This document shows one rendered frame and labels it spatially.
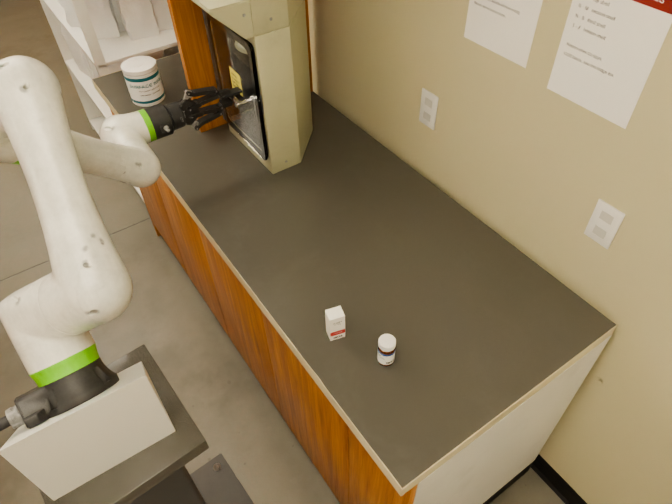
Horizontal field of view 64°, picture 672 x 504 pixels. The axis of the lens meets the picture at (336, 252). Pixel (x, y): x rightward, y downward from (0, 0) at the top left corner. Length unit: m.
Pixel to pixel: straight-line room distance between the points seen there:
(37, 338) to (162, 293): 1.69
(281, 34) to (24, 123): 0.77
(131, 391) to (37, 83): 0.60
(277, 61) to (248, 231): 0.50
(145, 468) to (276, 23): 1.16
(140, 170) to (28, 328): 0.55
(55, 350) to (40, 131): 0.41
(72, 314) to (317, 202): 0.89
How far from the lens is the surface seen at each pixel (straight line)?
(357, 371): 1.31
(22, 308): 1.15
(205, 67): 1.98
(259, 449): 2.27
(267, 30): 1.59
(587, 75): 1.33
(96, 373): 1.19
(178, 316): 2.69
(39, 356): 1.17
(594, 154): 1.38
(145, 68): 2.24
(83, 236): 1.06
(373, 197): 1.72
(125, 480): 1.28
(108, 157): 1.46
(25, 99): 1.15
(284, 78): 1.68
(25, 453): 1.16
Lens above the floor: 2.06
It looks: 47 degrees down
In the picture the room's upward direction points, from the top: 2 degrees counter-clockwise
